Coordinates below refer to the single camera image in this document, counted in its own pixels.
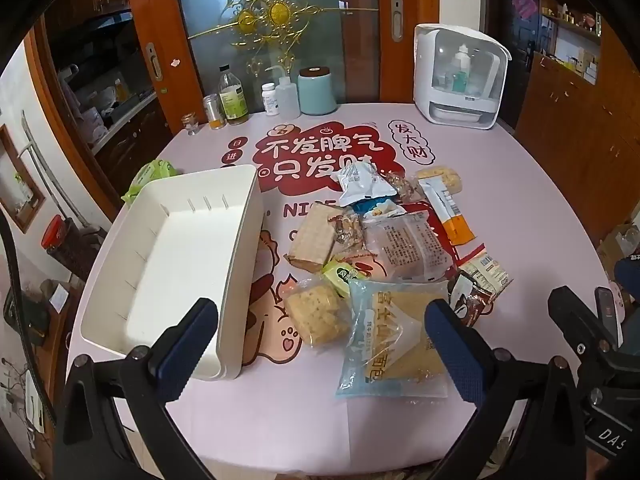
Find brown red snack packet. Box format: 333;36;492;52
446;270;497;330

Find white plastic storage bin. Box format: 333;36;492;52
80;164;265;382

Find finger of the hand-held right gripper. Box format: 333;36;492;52
547;285;620;362
594;287;627;350

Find blue clear toast packet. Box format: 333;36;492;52
334;279;451;399

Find wooden cabinet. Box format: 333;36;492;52
514;0;640;246

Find red lid container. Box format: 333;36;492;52
42;214;70;252

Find clear rice cracker packet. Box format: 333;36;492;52
283;280;352;349

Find teal canister brown lid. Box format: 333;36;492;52
298;66;338;116

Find small jar orange contents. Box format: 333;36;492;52
202;93;224;131

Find blue white snack packet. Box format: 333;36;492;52
354;199;407;220

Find small green snack packet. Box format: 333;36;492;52
321;259;372;302

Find wooden picture frame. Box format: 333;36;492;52
0;124;47;234

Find white pill bottle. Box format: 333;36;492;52
261;82;280;117

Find green wet wipes pack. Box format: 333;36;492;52
121;159;180;205

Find white teal bottle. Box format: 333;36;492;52
452;44;472;87

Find crumpled white snack packet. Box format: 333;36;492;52
339;161;397;207

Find clear squeeze wash bottle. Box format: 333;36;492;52
263;65;302;120

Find glass bottle green label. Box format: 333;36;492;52
218;64;250;125

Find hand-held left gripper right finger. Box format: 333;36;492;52
424;299;592;480

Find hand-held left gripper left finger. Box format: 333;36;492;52
52;297;220;480

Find white red striped snack packet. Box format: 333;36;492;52
459;244;514;297

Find white orange snack bar packet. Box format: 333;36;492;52
418;177;475;246

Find dark nut candy packet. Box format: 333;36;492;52
330;211;367;257

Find glass sliding door gold ornament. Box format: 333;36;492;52
124;0;441;133

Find large clear bread packet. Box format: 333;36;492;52
361;211;454;287

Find clear puffed rice packet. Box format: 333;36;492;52
416;165;464;196

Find cracker sandwich packet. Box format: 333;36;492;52
288;204;337;274

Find clear peanut brittle packet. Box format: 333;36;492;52
384;171;426;207

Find white countertop appliance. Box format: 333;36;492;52
413;23;512;130

